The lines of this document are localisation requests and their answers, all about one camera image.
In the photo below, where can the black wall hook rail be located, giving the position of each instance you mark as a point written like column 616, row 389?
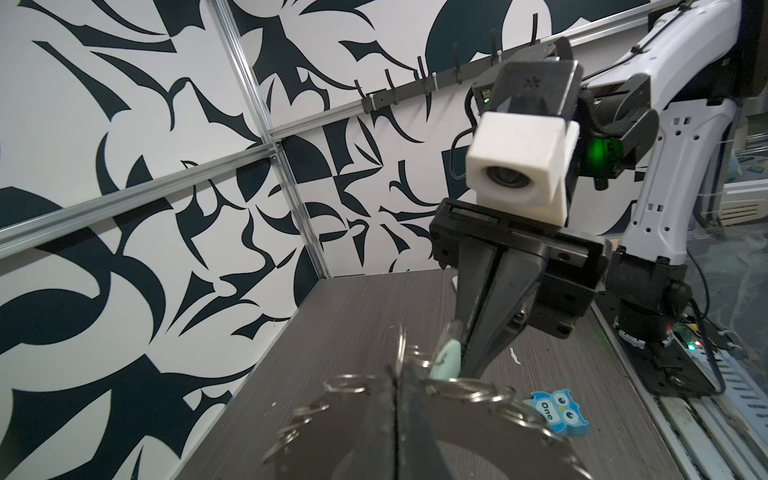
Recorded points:
column 426, row 83

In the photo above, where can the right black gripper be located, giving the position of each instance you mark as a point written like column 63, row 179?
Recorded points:
column 503, row 262

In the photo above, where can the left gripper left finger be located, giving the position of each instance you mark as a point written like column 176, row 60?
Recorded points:
column 375, row 454

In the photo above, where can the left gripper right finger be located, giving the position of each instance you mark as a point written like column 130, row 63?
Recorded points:
column 418, row 454

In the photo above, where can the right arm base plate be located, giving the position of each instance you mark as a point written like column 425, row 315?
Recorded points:
column 664, row 371

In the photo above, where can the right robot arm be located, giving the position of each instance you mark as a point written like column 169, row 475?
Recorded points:
column 668, row 101

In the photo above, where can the blue owl keychain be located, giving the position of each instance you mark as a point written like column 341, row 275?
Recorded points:
column 562, row 412

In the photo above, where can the small white key tag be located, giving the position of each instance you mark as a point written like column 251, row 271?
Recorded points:
column 447, row 359

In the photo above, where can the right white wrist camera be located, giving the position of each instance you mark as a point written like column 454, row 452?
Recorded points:
column 518, row 163

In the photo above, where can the aluminium frame crossbar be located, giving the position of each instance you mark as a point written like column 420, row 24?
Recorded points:
column 50, row 226

